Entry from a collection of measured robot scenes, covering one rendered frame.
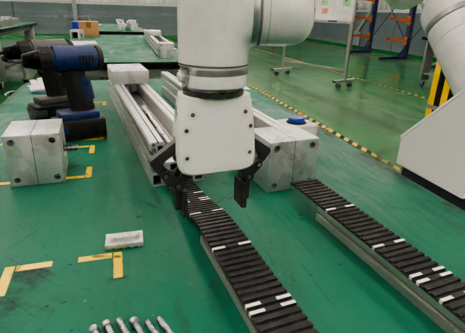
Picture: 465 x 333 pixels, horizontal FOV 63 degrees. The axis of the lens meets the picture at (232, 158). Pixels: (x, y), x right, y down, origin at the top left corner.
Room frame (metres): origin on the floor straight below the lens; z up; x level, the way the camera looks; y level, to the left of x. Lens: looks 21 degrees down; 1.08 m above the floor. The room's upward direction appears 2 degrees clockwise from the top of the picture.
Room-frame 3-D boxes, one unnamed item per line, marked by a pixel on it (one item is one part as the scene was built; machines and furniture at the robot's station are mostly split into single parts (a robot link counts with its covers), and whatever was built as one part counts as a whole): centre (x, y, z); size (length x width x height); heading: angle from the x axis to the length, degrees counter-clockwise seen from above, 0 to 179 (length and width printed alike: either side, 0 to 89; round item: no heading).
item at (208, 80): (0.47, 0.03, 1.01); 0.09 x 0.08 x 0.03; 113
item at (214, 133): (0.47, 0.03, 0.95); 0.10 x 0.07 x 0.11; 113
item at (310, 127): (0.88, -0.14, 0.81); 0.10 x 0.08 x 0.06; 113
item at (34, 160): (0.67, 0.36, 0.83); 0.11 x 0.10 x 0.10; 110
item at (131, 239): (0.45, 0.15, 0.78); 0.05 x 0.03 x 0.01; 105
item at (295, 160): (0.68, -0.10, 0.83); 0.12 x 0.09 x 0.10; 113
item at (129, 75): (1.25, 0.35, 0.87); 0.16 x 0.11 x 0.07; 23
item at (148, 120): (1.02, 0.25, 0.82); 0.80 x 0.10 x 0.09; 23
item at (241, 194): (0.49, -0.02, 0.86); 0.03 x 0.03 x 0.07; 23
